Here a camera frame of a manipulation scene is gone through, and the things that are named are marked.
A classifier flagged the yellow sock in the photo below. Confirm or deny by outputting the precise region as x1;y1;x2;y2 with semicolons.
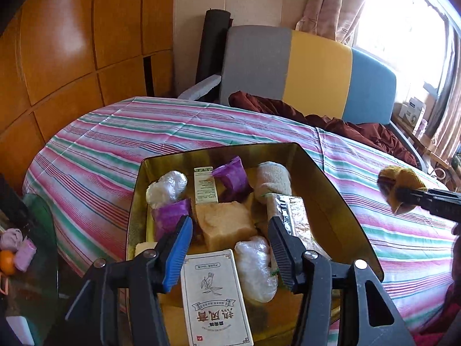
377;166;427;216

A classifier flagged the white cream carton box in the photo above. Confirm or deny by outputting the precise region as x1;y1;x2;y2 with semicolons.
180;249;254;345

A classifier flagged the purple foil packet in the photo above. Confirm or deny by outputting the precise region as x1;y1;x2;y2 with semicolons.
212;155;252;202
152;198;191;241

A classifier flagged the orange corn snack packet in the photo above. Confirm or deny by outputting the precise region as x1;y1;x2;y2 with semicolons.
265;192;332;278

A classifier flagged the clear plastic bag ball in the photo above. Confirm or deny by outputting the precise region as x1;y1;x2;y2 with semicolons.
145;170;188;209

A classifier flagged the small green white box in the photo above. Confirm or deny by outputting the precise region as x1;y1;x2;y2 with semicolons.
194;166;219;205

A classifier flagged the beige blue sock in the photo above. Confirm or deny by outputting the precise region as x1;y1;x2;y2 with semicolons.
254;162;292;204

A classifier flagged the gold metal tin tray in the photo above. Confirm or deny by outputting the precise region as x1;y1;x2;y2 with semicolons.
126;143;384;345

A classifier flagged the wooden side desk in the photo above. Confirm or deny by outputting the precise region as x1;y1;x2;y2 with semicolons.
389;115;460;192

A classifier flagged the right pink curtain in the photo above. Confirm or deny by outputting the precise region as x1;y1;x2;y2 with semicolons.
430;75;461;160

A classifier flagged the pink curtain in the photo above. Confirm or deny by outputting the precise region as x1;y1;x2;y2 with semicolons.
430;75;461;160
295;0;365;45

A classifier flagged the maroon blanket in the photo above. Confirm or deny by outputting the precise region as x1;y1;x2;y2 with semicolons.
228;91;417;167

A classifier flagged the white grey cardboard box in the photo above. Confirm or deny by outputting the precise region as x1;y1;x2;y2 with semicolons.
398;98;426;129

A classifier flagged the orange fruit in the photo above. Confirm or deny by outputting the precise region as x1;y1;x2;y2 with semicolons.
0;250;16;276

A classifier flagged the striped bed quilt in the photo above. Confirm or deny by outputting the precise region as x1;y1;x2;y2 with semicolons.
23;97;455;330

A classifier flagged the pink plush toy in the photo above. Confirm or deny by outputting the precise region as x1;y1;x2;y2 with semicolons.
0;228;37;272

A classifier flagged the blue yellow grey chair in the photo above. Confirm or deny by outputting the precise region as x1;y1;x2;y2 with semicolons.
179;25;417;154

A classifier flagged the left pink curtain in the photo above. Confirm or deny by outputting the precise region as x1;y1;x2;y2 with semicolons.
295;0;365;45

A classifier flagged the black rolled mat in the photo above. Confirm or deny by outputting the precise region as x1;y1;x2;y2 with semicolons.
195;10;233;83

